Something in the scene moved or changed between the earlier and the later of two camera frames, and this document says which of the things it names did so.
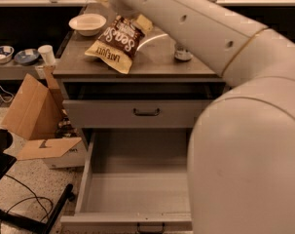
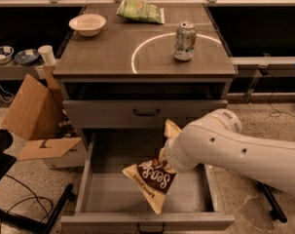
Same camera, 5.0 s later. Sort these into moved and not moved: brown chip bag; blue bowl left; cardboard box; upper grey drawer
Moved: brown chip bag
Not moved: upper grey drawer; blue bowl left; cardboard box
